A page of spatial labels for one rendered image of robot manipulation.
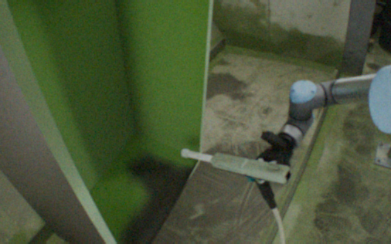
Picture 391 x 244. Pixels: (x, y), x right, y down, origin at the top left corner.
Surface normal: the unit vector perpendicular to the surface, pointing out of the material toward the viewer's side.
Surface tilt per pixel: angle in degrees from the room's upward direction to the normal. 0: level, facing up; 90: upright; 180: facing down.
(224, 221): 0
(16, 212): 57
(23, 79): 102
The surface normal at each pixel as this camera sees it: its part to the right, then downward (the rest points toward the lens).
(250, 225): -0.15, -0.73
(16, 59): 0.91, 0.33
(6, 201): 0.63, -0.18
